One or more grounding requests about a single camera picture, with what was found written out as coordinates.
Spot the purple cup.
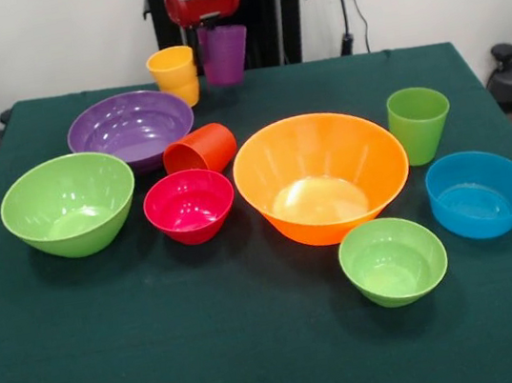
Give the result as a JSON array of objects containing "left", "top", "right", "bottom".
[{"left": 195, "top": 21, "right": 256, "bottom": 90}]

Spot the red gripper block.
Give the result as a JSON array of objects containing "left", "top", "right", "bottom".
[{"left": 163, "top": 0, "right": 250, "bottom": 68}]

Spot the large orange bowl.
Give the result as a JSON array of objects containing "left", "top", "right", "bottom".
[{"left": 225, "top": 100, "right": 420, "bottom": 258}]

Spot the yellow cup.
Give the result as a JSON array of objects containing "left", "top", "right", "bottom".
[{"left": 144, "top": 43, "right": 204, "bottom": 114}]

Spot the blue bowl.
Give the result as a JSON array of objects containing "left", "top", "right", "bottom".
[{"left": 420, "top": 144, "right": 512, "bottom": 249}]

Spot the green cup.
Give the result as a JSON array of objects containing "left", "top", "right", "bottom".
[{"left": 382, "top": 81, "right": 460, "bottom": 171}]

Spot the black wall cable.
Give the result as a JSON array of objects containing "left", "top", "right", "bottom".
[{"left": 334, "top": 0, "right": 374, "bottom": 58}]

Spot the dark green table cloth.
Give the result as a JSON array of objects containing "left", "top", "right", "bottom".
[{"left": 0, "top": 27, "right": 512, "bottom": 383}]

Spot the pink bowl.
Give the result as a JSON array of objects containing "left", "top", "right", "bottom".
[{"left": 138, "top": 163, "right": 243, "bottom": 252}]

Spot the purple bowl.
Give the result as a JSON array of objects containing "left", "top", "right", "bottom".
[{"left": 60, "top": 82, "right": 203, "bottom": 184}]

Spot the small green bowl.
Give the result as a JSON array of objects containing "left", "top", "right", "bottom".
[{"left": 334, "top": 209, "right": 455, "bottom": 315}]

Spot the red-orange cup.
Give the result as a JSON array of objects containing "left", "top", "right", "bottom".
[{"left": 158, "top": 119, "right": 241, "bottom": 182}]

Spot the large green bowl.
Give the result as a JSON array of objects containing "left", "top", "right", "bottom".
[{"left": 0, "top": 145, "right": 146, "bottom": 269}]

